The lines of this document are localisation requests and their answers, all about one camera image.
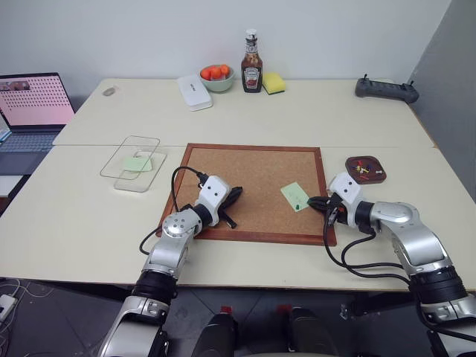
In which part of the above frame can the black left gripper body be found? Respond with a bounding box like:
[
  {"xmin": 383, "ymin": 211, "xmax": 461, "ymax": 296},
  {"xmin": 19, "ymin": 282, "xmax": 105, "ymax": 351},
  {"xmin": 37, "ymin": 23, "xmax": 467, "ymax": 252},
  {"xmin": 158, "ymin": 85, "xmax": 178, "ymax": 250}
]
[{"xmin": 219, "ymin": 189, "xmax": 239, "ymax": 217}]

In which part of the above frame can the yellow sponge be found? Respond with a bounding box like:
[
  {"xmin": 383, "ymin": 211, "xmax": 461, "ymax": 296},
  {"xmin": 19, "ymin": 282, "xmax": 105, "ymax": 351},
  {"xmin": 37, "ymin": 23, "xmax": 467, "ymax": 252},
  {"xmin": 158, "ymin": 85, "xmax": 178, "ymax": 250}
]
[{"xmin": 261, "ymin": 71, "xmax": 287, "ymax": 94}]

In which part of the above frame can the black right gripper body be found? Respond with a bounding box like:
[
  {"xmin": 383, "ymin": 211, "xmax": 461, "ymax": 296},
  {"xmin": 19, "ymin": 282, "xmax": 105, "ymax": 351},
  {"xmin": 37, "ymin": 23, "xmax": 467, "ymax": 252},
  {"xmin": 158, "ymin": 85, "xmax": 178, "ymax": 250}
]
[{"xmin": 322, "ymin": 193, "xmax": 350, "ymax": 226}]

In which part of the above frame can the white rectangular case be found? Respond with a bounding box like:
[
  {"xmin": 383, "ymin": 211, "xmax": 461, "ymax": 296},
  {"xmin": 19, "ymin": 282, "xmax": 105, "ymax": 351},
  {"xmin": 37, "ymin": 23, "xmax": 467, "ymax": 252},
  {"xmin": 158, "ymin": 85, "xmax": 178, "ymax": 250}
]
[{"xmin": 176, "ymin": 73, "xmax": 214, "ymax": 112}]

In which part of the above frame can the white power strip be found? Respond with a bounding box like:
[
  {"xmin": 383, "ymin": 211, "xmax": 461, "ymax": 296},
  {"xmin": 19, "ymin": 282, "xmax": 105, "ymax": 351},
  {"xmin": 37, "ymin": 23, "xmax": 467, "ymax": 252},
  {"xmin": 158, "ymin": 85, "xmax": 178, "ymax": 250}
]
[{"xmin": 0, "ymin": 293, "xmax": 18, "ymax": 321}]

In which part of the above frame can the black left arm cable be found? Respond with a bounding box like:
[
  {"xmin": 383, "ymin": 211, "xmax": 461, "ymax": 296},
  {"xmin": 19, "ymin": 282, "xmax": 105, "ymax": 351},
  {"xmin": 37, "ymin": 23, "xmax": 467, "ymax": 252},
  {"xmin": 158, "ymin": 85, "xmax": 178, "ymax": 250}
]
[{"xmin": 139, "ymin": 166, "xmax": 208, "ymax": 256}]

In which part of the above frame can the green sticky note with writing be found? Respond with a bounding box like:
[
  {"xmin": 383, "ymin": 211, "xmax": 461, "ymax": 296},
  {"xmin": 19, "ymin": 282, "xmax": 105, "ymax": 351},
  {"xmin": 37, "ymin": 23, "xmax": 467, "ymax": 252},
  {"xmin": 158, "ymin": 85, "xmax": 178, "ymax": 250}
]
[{"xmin": 280, "ymin": 181, "xmax": 311, "ymax": 213}]

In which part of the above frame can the grey partition panel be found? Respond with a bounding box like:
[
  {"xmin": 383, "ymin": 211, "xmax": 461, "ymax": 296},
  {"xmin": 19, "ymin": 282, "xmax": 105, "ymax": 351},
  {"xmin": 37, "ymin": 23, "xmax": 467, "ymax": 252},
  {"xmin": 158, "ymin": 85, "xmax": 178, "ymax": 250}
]
[{"xmin": 406, "ymin": 0, "xmax": 476, "ymax": 206}]

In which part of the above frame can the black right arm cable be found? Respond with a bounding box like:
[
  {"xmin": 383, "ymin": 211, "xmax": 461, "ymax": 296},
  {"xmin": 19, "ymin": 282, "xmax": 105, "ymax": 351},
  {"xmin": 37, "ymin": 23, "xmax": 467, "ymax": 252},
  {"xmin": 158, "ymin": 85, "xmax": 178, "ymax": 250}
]
[{"xmin": 324, "ymin": 208, "xmax": 412, "ymax": 280}]

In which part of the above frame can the pale green bowl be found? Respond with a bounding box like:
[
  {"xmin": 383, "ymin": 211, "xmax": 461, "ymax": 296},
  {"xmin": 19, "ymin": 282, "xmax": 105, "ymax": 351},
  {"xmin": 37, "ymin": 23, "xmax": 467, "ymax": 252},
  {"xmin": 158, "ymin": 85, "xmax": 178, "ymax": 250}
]
[{"xmin": 199, "ymin": 65, "xmax": 236, "ymax": 94}]

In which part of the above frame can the black remote controller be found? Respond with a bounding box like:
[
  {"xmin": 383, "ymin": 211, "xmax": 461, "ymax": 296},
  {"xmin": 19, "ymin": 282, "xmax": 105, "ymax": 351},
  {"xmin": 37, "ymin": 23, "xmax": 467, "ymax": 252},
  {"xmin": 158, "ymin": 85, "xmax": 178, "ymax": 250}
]
[{"xmin": 354, "ymin": 73, "xmax": 420, "ymax": 103}]

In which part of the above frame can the brown square tray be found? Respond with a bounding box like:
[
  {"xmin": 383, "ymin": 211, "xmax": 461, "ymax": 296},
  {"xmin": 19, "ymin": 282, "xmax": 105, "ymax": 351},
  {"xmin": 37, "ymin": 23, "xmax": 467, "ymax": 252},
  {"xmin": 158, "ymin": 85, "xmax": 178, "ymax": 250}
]
[{"xmin": 344, "ymin": 155, "xmax": 388, "ymax": 186}]

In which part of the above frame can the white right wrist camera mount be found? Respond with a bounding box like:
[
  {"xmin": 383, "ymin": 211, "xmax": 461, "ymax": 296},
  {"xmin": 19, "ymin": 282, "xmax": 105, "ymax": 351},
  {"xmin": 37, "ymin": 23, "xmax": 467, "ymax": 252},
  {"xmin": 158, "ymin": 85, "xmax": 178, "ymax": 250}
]
[{"xmin": 327, "ymin": 171, "xmax": 364, "ymax": 226}]

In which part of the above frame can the open laptop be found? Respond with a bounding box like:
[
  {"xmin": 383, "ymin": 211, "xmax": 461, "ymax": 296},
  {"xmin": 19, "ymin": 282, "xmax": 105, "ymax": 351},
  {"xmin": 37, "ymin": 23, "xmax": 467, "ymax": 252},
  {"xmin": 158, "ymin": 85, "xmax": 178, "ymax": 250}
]
[{"xmin": 0, "ymin": 71, "xmax": 77, "ymax": 176}]

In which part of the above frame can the plain green sticky note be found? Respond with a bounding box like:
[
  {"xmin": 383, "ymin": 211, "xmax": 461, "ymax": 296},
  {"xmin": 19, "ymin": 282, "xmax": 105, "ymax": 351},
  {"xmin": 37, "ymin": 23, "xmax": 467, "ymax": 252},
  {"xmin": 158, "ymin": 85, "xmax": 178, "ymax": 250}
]
[{"xmin": 121, "ymin": 156, "xmax": 155, "ymax": 173}]

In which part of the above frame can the ketchup bottle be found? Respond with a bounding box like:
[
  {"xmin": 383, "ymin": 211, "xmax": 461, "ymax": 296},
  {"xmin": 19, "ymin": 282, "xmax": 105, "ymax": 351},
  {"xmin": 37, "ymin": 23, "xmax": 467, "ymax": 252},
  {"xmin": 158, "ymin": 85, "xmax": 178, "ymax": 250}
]
[{"xmin": 240, "ymin": 28, "xmax": 265, "ymax": 94}]

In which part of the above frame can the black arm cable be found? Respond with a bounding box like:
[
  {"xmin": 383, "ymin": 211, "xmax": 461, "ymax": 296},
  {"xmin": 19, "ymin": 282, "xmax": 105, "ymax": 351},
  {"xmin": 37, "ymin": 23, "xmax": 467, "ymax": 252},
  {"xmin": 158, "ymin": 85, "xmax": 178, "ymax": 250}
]
[
  {"xmin": 324, "ymin": 208, "xmax": 412, "ymax": 280},
  {"xmin": 139, "ymin": 166, "xmax": 208, "ymax": 256}
]

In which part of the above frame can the wood framed cork board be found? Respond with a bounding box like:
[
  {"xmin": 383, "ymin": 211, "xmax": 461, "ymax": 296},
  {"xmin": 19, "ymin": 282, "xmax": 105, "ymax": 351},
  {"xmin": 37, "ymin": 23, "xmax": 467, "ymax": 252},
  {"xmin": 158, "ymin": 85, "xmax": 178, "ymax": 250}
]
[{"xmin": 155, "ymin": 143, "xmax": 338, "ymax": 247}]

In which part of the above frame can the white floor cable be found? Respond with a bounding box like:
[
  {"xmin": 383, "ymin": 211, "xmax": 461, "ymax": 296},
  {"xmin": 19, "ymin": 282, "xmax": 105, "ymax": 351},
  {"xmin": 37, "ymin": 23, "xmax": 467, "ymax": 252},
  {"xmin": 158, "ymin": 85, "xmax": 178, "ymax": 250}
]
[{"xmin": 0, "ymin": 277, "xmax": 38, "ymax": 357}]

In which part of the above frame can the clear plastic box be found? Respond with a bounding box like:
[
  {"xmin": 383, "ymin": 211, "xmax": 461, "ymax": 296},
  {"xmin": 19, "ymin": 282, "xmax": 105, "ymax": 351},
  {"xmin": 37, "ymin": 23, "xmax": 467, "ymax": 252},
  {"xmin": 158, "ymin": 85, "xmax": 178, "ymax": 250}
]
[{"xmin": 99, "ymin": 135, "xmax": 168, "ymax": 195}]

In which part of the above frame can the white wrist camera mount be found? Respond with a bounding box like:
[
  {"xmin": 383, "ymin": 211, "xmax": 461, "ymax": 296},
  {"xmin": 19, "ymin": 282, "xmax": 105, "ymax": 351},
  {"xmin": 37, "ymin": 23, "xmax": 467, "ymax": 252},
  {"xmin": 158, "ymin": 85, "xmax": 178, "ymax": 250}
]
[
  {"xmin": 193, "ymin": 174, "xmax": 231, "ymax": 227},
  {"xmin": 327, "ymin": 171, "xmax": 364, "ymax": 226}
]

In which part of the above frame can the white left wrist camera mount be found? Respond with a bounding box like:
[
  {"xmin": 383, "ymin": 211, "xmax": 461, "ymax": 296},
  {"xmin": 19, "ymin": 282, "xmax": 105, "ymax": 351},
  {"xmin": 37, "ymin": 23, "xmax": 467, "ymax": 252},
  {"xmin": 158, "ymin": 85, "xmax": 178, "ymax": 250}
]
[{"xmin": 193, "ymin": 174, "xmax": 231, "ymax": 227}]

